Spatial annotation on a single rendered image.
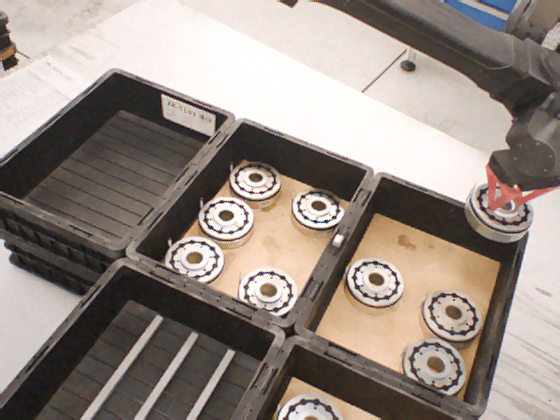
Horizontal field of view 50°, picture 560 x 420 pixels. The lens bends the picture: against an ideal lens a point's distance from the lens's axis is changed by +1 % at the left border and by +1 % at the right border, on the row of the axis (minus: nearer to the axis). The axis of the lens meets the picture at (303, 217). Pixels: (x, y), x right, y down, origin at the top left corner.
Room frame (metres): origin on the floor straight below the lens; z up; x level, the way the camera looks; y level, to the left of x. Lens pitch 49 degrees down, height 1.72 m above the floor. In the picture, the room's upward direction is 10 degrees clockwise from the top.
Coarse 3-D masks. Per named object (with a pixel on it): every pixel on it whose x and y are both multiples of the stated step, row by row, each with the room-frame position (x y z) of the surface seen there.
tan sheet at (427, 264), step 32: (384, 224) 0.79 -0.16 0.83; (384, 256) 0.71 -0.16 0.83; (416, 256) 0.72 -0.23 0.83; (448, 256) 0.73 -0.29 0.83; (480, 256) 0.75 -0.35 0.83; (416, 288) 0.65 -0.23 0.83; (448, 288) 0.66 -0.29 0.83; (480, 288) 0.67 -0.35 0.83; (352, 320) 0.56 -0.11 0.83; (384, 320) 0.57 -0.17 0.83; (416, 320) 0.58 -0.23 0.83; (384, 352) 0.50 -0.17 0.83
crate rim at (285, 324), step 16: (256, 128) 0.90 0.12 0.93; (272, 128) 0.90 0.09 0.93; (224, 144) 0.83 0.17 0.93; (304, 144) 0.87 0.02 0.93; (208, 160) 0.78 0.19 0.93; (336, 160) 0.85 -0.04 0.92; (352, 160) 0.85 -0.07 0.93; (192, 176) 0.74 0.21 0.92; (368, 176) 0.81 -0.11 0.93; (176, 192) 0.69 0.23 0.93; (160, 208) 0.65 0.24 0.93; (352, 208) 0.72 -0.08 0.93; (144, 240) 0.58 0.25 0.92; (128, 256) 0.54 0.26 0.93; (144, 256) 0.55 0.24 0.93; (160, 272) 0.52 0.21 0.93; (176, 272) 0.53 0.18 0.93; (320, 272) 0.57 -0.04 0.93; (208, 288) 0.51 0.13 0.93; (304, 288) 0.54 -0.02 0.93; (240, 304) 0.49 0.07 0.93; (304, 304) 0.51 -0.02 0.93; (272, 320) 0.47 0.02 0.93; (288, 320) 0.47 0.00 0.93
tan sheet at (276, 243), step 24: (288, 192) 0.83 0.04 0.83; (264, 216) 0.76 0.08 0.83; (288, 216) 0.77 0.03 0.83; (264, 240) 0.70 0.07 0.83; (288, 240) 0.71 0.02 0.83; (312, 240) 0.72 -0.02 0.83; (192, 264) 0.61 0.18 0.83; (240, 264) 0.63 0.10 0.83; (264, 264) 0.64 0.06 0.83; (288, 264) 0.65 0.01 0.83; (312, 264) 0.66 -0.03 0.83; (216, 288) 0.57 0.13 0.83
